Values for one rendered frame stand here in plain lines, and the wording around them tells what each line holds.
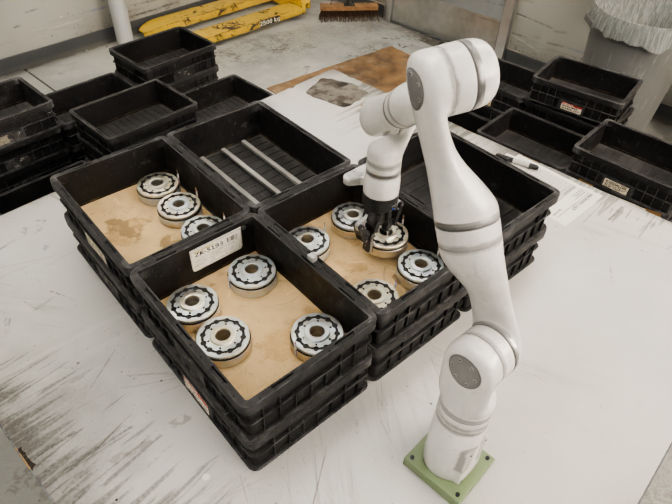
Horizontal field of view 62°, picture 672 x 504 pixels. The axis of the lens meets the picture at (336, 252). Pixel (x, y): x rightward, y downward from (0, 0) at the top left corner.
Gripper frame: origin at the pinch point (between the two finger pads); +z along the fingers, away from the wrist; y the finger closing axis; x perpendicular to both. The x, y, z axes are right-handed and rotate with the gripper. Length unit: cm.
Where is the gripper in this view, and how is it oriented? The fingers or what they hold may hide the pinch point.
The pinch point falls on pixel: (375, 241)
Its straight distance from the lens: 126.6
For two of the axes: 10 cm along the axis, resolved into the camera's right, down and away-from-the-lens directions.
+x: -6.7, -5.2, 5.3
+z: -0.3, 7.3, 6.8
